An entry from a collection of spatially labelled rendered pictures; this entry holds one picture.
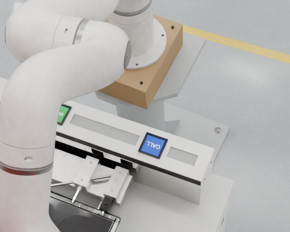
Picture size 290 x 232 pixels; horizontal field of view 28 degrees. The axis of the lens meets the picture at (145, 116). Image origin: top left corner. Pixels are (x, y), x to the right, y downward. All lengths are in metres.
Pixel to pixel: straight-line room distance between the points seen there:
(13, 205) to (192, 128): 1.63
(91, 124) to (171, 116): 1.12
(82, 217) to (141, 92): 0.37
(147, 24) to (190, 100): 1.13
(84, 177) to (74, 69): 0.54
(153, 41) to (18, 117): 0.79
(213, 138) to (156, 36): 0.95
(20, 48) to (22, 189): 0.25
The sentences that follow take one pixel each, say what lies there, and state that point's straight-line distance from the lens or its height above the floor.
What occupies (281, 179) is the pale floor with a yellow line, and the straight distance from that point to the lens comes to 2.44.
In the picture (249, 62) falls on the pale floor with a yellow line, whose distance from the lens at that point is 2.73.
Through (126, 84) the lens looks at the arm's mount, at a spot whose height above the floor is 0.91.
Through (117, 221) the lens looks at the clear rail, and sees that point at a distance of 1.38.
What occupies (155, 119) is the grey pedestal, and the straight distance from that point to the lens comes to 1.86.
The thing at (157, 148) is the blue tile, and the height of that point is 0.96.
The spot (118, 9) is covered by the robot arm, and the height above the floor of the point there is 1.12.
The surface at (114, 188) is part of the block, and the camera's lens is 1.41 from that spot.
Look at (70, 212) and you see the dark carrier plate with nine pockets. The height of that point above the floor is 0.90.
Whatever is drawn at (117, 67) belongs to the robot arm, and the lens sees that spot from 0.98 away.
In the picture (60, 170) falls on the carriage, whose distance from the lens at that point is 1.48.
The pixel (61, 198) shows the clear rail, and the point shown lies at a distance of 1.42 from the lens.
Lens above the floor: 2.19
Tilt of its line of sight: 59 degrees down
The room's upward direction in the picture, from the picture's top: 6 degrees counter-clockwise
